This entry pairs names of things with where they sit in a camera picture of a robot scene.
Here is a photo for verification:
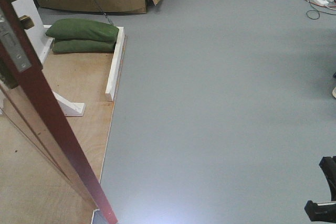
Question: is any upper green sandbag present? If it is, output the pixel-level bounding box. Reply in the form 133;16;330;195
45;18;119;41

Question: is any lower green sandbag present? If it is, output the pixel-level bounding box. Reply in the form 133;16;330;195
52;39;115;54

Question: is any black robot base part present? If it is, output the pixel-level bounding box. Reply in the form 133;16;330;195
304;155;336;221

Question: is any plywood base board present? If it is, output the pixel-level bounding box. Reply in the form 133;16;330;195
1;53;114;223

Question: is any white wooden door frame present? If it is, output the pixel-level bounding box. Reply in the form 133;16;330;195
14;0;126;117

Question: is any brown wooden door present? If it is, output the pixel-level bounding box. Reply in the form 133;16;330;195
1;0;118;223

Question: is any green sandbag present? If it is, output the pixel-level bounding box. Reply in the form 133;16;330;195
45;18;119;41
52;39;115;54

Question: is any silver latch faceplate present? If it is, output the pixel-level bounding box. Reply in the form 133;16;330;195
1;10;32;72

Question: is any brass lock backplate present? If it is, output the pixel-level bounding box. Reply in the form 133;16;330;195
0;59;18;89

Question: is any brass thumb-turn knob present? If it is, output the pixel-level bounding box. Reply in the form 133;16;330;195
18;15;35;30

